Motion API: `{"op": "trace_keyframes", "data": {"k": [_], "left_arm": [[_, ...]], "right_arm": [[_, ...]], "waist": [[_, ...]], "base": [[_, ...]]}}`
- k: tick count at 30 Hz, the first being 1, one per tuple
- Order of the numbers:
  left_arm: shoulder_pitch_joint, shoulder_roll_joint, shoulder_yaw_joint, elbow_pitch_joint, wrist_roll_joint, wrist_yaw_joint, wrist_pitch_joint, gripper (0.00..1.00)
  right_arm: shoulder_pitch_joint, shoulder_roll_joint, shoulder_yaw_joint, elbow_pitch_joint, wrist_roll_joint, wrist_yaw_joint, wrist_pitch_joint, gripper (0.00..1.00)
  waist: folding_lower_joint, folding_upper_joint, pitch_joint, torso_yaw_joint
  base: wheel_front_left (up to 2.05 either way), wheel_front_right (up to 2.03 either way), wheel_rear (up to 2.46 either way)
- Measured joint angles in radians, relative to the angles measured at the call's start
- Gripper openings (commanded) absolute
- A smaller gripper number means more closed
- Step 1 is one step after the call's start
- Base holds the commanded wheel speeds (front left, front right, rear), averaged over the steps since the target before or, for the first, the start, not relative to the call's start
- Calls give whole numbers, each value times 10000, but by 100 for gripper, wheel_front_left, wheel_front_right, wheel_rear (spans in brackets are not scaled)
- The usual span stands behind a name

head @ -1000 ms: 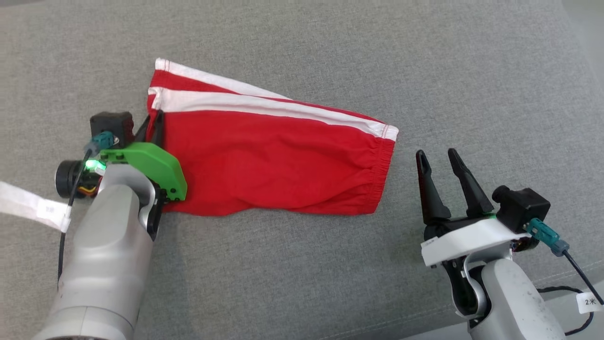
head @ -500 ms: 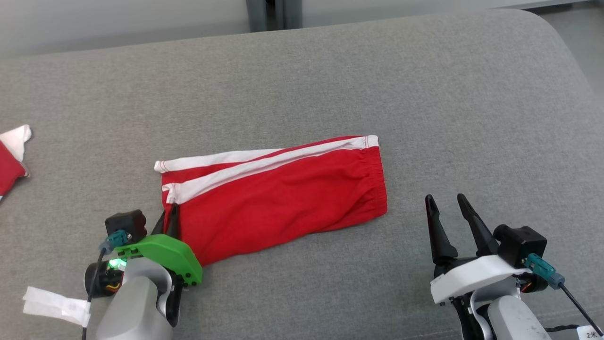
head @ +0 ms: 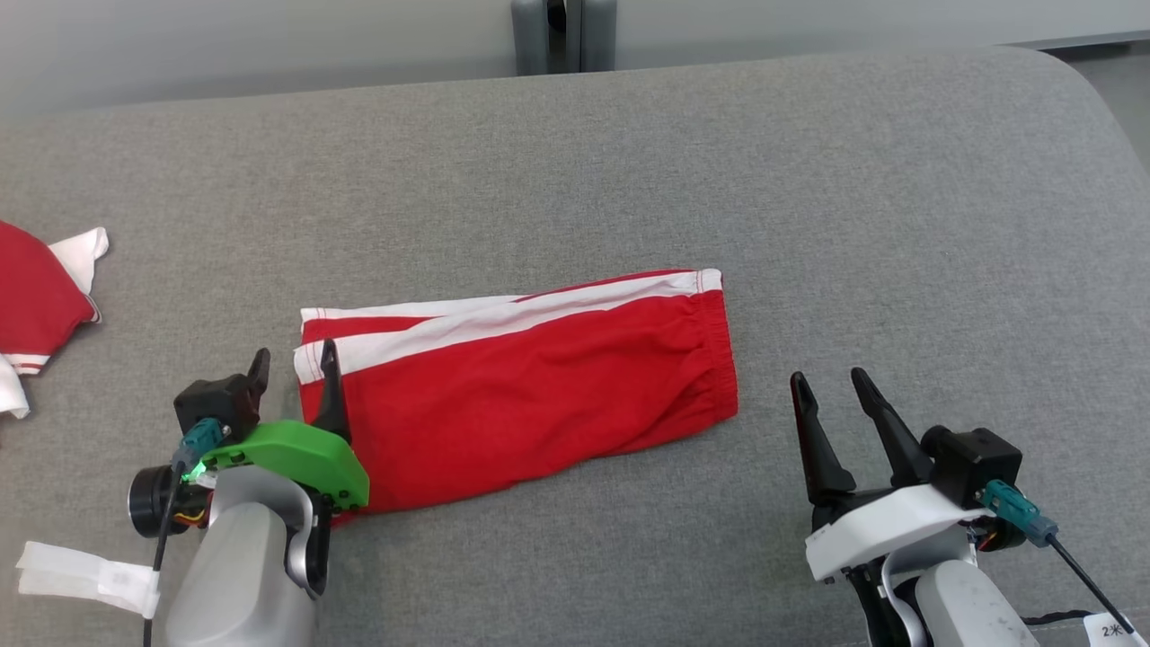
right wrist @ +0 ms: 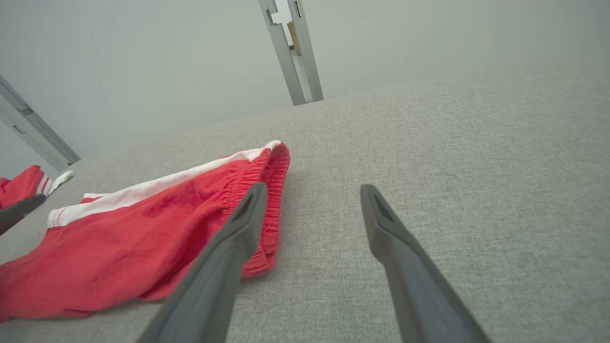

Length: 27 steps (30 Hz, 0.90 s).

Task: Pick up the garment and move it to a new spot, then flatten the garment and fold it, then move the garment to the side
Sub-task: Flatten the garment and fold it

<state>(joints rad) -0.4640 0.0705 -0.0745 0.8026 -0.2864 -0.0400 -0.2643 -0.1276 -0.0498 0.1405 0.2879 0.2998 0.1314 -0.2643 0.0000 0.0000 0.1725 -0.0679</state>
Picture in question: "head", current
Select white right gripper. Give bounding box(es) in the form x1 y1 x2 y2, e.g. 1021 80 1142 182
791 367 989 585

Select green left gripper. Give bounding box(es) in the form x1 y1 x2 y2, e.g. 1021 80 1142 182
202 340 371 518

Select red shorts with white stripes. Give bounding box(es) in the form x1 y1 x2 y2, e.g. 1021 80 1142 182
294 268 739 527

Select red shirt with white sleeves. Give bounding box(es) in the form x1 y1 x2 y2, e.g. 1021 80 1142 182
0 220 111 421

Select grey fabric sofa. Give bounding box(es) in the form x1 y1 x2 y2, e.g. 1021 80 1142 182
0 45 1150 647

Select white tape cable tag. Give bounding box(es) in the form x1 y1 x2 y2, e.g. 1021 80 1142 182
16 541 162 619

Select white printed cable label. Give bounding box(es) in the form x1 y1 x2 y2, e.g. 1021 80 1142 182
1082 611 1148 647

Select dark grey wall baseboard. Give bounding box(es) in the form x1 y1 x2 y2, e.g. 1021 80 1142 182
995 30 1150 51

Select grey partition post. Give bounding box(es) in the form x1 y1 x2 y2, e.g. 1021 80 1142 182
510 0 619 75

